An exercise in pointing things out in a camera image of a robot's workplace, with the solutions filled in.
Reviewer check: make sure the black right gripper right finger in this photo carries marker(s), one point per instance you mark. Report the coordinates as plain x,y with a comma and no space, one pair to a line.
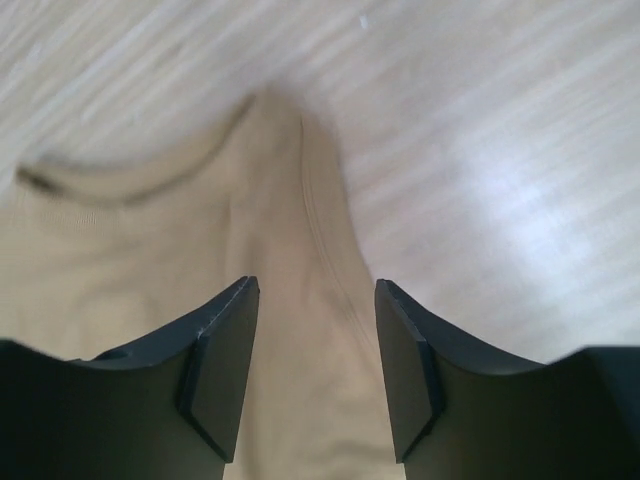
461,408

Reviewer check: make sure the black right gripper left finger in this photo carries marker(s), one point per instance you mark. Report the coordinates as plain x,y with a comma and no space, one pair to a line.
164,406

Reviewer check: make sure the tan ribbed tank top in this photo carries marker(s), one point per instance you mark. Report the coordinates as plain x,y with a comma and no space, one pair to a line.
93,258

